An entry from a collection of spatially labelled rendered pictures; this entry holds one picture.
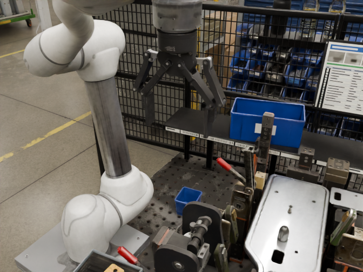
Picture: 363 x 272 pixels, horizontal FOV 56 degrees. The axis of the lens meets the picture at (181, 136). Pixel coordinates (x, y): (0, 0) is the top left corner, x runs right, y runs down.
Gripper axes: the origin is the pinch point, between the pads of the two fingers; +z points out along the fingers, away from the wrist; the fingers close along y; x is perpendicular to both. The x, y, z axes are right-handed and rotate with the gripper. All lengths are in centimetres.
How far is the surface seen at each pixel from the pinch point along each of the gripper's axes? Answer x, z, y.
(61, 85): 277, 146, -306
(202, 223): 1.3, 28.1, 6.0
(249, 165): 33.8, 30.1, 10.1
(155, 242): -0.5, 38.7, -6.8
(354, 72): 90, 13, 37
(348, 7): 216, 9, 30
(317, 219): 36, 46, 34
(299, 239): 24, 46, 30
